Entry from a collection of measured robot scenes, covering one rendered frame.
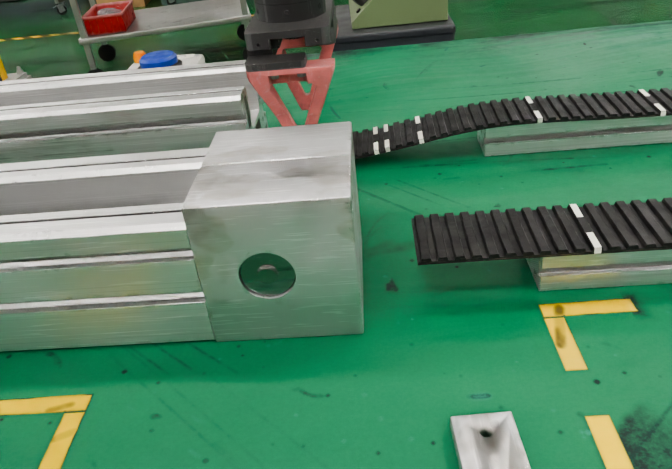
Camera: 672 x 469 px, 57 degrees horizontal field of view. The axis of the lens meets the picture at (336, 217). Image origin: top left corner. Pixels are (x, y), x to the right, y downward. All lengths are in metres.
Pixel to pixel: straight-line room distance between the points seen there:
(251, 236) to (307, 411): 0.10
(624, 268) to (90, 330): 0.33
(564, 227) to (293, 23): 0.25
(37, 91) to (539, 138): 0.46
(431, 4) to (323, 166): 0.66
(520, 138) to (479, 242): 0.20
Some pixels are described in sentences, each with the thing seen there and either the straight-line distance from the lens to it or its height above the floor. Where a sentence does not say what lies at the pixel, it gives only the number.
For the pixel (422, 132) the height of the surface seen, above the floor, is 0.80.
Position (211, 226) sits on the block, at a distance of 0.34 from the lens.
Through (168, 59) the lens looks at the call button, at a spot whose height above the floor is 0.85.
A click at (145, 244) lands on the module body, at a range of 0.36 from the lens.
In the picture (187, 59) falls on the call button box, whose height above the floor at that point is 0.84.
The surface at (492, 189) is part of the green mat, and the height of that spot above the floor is 0.78.
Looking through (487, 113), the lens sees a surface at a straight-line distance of 0.57.
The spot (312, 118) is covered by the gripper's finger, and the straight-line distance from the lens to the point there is 0.51.
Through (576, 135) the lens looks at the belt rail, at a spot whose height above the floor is 0.79.
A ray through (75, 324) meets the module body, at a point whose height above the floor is 0.80.
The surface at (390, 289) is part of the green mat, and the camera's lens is 0.41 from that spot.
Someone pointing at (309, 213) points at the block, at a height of 0.87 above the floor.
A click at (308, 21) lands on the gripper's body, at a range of 0.50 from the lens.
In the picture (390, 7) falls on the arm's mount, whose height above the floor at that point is 0.81.
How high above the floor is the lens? 1.03
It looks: 31 degrees down
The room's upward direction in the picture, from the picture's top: 6 degrees counter-clockwise
